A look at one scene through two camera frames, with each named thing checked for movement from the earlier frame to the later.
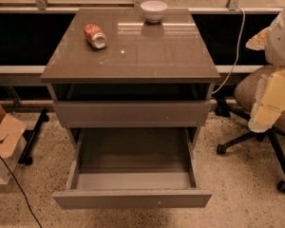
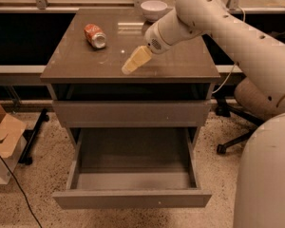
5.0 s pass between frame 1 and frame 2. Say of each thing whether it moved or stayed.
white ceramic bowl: stayed
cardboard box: stayed
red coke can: stayed
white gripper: moved
